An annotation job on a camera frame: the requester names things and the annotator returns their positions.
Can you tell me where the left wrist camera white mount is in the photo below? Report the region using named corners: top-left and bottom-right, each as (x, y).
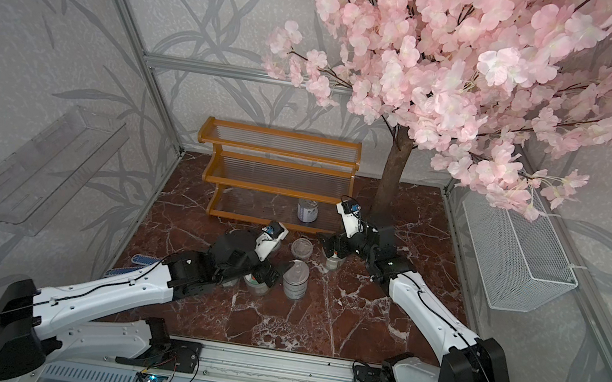
top-left (255, 221), bottom-right (289, 262)

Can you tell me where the white wire mesh basket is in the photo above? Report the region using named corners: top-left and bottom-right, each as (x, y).
top-left (451, 187), bottom-right (578, 313)

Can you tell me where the blue dotted work glove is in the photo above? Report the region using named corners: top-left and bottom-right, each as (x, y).
top-left (103, 254), bottom-right (159, 278)

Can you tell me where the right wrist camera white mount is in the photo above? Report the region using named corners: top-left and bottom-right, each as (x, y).
top-left (336, 195), bottom-right (364, 238)

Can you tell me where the small clear red-label seed jar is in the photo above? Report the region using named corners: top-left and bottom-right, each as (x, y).
top-left (290, 237), bottom-right (314, 261)

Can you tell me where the aluminium front rail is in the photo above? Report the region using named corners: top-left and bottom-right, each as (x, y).
top-left (22, 312), bottom-right (496, 382)

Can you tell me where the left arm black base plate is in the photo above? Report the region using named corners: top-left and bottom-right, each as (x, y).
top-left (114, 339), bottom-right (203, 374)

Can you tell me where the clear acrylic wall shelf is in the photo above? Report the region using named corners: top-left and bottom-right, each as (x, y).
top-left (0, 106), bottom-right (130, 236)

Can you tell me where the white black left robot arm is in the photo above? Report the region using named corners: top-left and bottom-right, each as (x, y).
top-left (0, 222), bottom-right (287, 381)

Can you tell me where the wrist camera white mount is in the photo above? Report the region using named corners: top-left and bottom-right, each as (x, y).
top-left (336, 195), bottom-right (364, 238)
top-left (255, 221), bottom-right (289, 262)

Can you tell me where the purple label tin can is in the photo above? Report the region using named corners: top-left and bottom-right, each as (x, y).
top-left (297, 198), bottom-right (319, 224)

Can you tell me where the green white tin can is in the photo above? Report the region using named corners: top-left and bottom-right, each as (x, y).
top-left (283, 260), bottom-right (311, 300)

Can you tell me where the tall clear tomato-label jar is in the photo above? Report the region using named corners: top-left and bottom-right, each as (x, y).
top-left (243, 275), bottom-right (270, 297)

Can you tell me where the left green circuit board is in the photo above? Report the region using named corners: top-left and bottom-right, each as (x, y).
top-left (133, 371), bottom-right (171, 382)

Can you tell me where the orange wooden three-tier shelf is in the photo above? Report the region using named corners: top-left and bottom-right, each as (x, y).
top-left (197, 117), bottom-right (362, 234)

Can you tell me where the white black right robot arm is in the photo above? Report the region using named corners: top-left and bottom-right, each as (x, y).
top-left (319, 214), bottom-right (510, 382)

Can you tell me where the pink cherry blossom tree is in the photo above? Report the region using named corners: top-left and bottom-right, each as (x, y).
top-left (263, 0), bottom-right (612, 221)

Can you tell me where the clear jar tomato lid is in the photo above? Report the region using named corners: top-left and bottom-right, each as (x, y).
top-left (324, 255), bottom-right (345, 272)

